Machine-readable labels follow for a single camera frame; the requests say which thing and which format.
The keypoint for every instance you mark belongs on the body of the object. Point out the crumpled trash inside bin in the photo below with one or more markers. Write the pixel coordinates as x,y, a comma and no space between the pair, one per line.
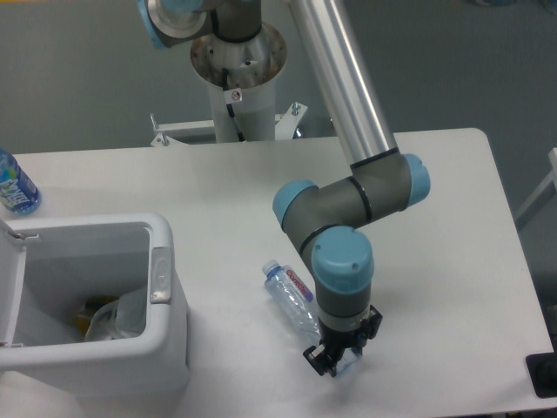
109,317

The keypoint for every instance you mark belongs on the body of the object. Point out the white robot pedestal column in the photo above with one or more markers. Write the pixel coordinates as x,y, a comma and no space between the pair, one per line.
240,80

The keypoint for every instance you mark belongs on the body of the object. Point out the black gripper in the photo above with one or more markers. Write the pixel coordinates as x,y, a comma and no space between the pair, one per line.
340,334

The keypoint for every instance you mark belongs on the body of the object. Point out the white pedestal base frame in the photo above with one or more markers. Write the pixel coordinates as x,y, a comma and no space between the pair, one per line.
265,122

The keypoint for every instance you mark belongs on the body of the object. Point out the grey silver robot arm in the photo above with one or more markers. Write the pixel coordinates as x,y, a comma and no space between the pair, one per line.
323,223

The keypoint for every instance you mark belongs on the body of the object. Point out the white frame at right edge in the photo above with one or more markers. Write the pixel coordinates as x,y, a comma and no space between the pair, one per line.
539,197

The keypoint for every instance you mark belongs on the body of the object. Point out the blue labelled water bottle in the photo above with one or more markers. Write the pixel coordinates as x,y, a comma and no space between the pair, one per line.
19,194

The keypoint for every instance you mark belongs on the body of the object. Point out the black object at table edge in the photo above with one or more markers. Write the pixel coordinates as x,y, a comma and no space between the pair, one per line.
542,371

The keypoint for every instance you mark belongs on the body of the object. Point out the white plastic trash can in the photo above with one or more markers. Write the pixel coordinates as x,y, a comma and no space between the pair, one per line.
50,267

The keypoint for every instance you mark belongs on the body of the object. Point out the clear crushed plastic bottle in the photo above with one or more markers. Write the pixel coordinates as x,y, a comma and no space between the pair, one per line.
295,299

